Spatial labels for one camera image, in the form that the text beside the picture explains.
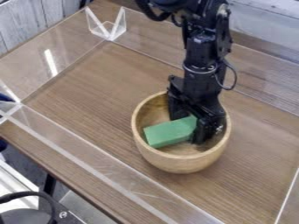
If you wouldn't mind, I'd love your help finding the light brown wooden bowl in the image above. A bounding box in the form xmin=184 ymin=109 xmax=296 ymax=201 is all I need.
xmin=131 ymin=92 xmax=232 ymax=174

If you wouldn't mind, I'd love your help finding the blue object at left edge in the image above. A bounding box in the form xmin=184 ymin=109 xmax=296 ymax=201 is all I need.
xmin=0 ymin=93 xmax=15 ymax=102

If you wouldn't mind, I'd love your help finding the black cable loop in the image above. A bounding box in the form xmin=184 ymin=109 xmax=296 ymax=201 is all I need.
xmin=0 ymin=191 xmax=56 ymax=224

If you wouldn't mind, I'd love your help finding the green rectangular block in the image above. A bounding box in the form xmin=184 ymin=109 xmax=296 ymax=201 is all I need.
xmin=144 ymin=115 xmax=196 ymax=149

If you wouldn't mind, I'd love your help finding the black table leg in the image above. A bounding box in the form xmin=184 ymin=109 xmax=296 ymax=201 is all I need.
xmin=43 ymin=174 xmax=57 ymax=196

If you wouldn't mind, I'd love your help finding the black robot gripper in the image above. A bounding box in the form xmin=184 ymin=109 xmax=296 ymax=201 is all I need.
xmin=167 ymin=64 xmax=227 ymax=144

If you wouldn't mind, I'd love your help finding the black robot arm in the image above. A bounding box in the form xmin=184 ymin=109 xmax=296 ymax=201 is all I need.
xmin=135 ymin=0 xmax=235 ymax=144

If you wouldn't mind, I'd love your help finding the clear acrylic tray enclosure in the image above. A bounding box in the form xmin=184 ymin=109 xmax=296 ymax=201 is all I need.
xmin=0 ymin=3 xmax=299 ymax=224

